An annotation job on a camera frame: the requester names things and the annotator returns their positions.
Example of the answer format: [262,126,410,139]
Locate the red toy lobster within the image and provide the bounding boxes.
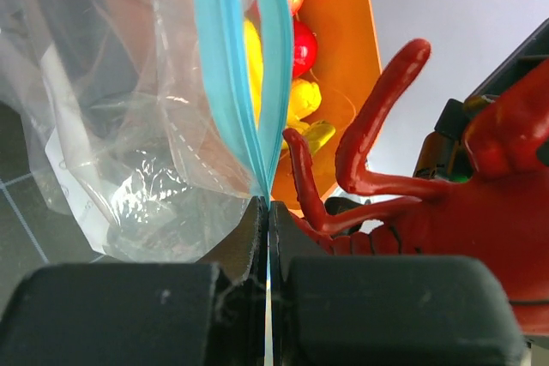
[283,39,548,336]

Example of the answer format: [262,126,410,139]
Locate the orange plastic bin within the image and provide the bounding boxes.
[296,0,381,200]

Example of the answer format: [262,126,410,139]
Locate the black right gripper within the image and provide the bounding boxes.
[413,21,548,182]

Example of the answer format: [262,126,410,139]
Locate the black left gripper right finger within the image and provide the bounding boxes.
[268,202,526,365]

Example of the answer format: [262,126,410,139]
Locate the clear blue-zip bag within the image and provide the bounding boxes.
[1,0,293,261]

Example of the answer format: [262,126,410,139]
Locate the yellow toy bell pepper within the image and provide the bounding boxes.
[287,78,335,155]

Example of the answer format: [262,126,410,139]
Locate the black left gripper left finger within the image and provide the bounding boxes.
[1,199,268,365]

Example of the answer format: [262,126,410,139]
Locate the red toy apple lower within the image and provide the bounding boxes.
[293,20,318,79]

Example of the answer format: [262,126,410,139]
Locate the yellow toy banana bunch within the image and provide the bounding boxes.
[244,20,263,127]

